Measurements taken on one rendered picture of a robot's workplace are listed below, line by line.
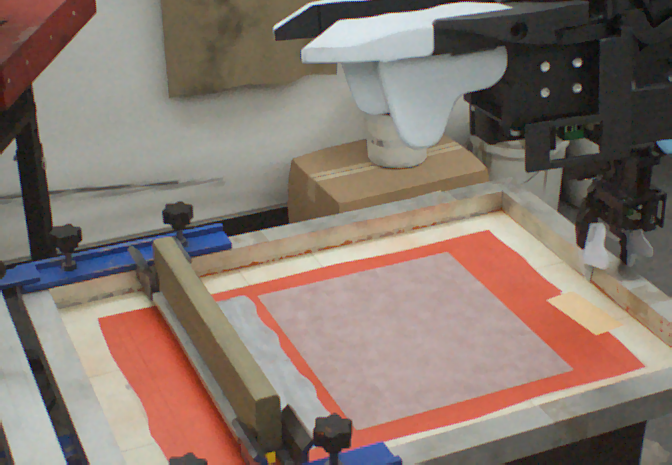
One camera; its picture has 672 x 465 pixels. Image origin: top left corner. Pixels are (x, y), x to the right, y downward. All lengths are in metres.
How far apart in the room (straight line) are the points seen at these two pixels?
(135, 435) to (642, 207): 0.72
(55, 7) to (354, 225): 0.92
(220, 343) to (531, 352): 0.42
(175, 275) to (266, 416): 0.30
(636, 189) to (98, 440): 0.75
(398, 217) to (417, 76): 1.36
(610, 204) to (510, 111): 1.12
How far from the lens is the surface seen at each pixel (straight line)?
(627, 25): 0.59
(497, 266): 1.83
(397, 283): 1.78
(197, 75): 3.56
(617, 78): 0.58
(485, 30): 0.54
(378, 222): 1.89
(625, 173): 1.68
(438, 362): 1.61
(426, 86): 0.55
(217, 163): 3.75
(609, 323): 1.72
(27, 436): 1.40
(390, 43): 0.53
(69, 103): 3.56
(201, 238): 1.82
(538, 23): 0.54
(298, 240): 1.85
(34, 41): 2.42
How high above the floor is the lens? 1.85
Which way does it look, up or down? 27 degrees down
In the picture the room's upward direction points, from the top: 1 degrees counter-clockwise
